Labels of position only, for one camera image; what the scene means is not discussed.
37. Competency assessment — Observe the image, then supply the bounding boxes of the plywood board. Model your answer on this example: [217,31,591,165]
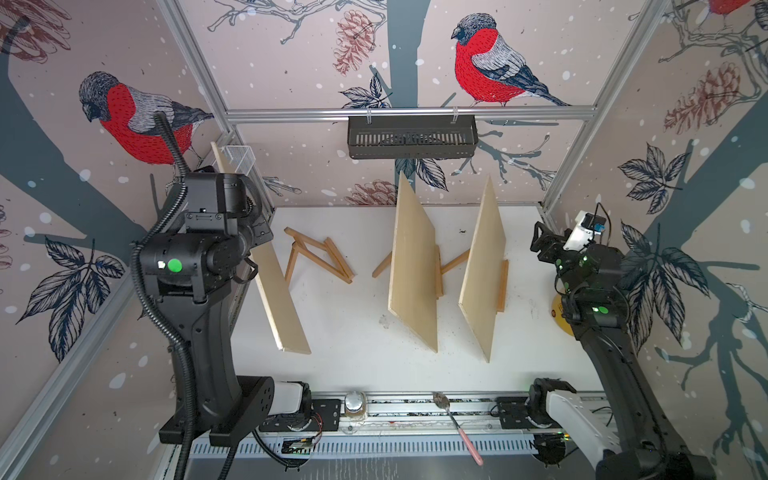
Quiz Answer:
[458,178,506,362]
[248,172,311,355]
[388,174,438,352]

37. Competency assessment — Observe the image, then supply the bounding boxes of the wooden easel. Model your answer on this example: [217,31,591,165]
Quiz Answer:
[284,227,355,284]
[372,249,470,298]
[496,259,509,313]

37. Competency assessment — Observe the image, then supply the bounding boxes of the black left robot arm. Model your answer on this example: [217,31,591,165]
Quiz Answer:
[131,172,313,447]

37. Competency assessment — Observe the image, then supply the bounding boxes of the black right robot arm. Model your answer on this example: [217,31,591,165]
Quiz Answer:
[526,222,716,479]

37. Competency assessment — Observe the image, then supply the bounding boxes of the black disc yellow knob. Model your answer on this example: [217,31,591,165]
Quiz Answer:
[551,294,575,337]

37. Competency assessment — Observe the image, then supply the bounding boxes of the black hanging basket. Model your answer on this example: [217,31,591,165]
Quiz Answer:
[347,115,479,160]

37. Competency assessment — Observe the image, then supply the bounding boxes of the small glass jar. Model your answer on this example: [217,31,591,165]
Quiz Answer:
[343,391,368,421]

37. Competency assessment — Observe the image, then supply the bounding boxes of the small circuit board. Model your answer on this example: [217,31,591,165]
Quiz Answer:
[280,438,315,456]

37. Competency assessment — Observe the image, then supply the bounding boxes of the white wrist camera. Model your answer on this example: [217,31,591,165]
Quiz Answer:
[563,211,607,251]

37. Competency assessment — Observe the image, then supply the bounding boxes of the white wire mesh basket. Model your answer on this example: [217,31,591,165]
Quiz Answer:
[213,145,255,176]

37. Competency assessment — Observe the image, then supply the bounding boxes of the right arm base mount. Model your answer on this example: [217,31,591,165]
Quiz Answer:
[494,395,538,430]

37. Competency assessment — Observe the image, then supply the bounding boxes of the spoon with pink handle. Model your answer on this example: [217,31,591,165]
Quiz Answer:
[432,392,484,466]

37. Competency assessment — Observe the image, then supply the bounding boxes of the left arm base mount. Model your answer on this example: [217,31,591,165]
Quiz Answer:
[259,399,342,433]

